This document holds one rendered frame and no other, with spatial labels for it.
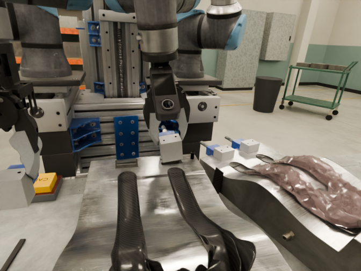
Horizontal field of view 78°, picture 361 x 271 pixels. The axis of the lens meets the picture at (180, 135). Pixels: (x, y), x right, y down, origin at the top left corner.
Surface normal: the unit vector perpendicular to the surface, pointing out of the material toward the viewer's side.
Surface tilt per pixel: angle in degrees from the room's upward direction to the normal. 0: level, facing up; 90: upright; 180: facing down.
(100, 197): 3
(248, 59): 90
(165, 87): 40
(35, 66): 73
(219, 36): 112
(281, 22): 90
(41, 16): 90
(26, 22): 99
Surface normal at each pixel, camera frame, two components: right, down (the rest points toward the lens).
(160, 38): 0.16, 0.52
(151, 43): -0.32, 0.53
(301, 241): -0.86, 0.16
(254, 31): 0.36, 0.38
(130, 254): 0.13, -0.82
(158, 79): 0.12, -0.45
